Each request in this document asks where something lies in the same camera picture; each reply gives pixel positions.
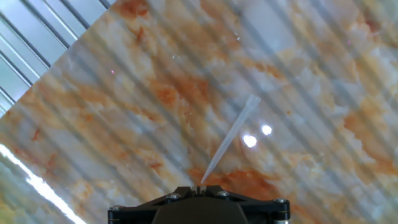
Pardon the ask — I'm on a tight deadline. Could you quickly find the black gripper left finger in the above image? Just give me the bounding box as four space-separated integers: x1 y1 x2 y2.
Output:
108 185 198 224

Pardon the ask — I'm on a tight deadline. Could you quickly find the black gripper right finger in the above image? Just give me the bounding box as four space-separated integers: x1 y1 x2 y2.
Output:
200 185 291 224

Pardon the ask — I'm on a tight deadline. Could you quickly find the clear large pipette tip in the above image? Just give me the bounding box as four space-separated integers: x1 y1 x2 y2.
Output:
200 94 262 185

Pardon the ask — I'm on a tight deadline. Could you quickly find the orange marble pattern mat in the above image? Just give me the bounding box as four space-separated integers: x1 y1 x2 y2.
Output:
0 0 398 224

